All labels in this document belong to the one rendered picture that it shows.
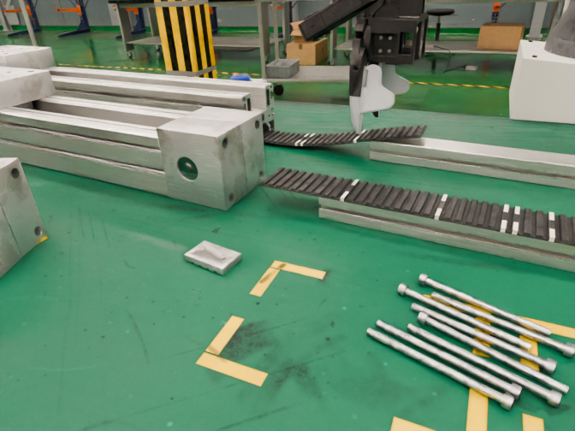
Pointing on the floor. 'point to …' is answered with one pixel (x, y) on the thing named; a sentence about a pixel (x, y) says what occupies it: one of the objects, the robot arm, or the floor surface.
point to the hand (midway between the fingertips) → (364, 117)
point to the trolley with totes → (279, 67)
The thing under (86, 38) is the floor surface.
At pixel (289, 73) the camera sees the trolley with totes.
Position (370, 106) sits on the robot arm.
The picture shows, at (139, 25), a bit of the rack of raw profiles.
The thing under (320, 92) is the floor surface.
